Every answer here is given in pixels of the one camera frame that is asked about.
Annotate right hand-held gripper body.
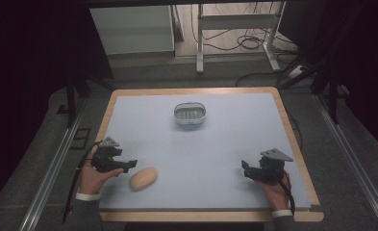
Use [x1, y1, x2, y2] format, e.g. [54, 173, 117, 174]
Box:
[252, 147, 294, 186]

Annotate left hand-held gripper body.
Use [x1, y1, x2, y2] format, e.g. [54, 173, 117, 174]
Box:
[90, 136, 127, 174]

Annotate bread roll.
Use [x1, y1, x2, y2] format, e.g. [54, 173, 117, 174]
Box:
[129, 166, 159, 193]

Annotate white soap dish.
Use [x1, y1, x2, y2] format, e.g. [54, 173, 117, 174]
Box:
[173, 101, 208, 126]

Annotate person's left hand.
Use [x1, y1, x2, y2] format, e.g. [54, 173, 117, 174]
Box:
[78, 159, 125, 196]

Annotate person's right hand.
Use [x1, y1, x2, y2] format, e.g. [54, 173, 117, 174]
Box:
[255, 170, 292, 213]

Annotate pale blue table mat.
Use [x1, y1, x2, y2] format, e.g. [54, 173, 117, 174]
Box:
[98, 92, 313, 212]

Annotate black stand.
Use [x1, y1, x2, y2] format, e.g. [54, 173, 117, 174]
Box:
[56, 75, 92, 129]
[311, 62, 342, 125]

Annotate white power strip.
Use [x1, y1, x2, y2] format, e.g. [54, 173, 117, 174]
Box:
[287, 64, 307, 80]

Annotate white cabinet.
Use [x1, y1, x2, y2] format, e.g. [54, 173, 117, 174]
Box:
[88, 4, 176, 56]

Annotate black floor bracket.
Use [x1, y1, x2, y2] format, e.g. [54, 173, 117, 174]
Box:
[70, 127, 92, 150]

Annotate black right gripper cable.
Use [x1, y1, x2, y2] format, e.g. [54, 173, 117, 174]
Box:
[274, 171, 296, 217]

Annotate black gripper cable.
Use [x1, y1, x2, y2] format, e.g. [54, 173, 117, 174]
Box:
[62, 140, 104, 224]
[274, 171, 296, 217]

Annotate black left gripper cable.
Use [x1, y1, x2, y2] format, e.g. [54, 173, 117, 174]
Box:
[62, 140, 104, 224]

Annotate metal floor rail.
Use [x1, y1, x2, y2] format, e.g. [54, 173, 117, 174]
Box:
[314, 92, 378, 231]
[17, 98, 88, 231]

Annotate black floor cables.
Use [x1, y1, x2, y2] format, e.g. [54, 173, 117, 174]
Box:
[189, 2, 299, 54]

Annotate white desk frame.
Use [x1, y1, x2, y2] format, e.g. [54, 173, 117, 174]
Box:
[195, 2, 288, 75]

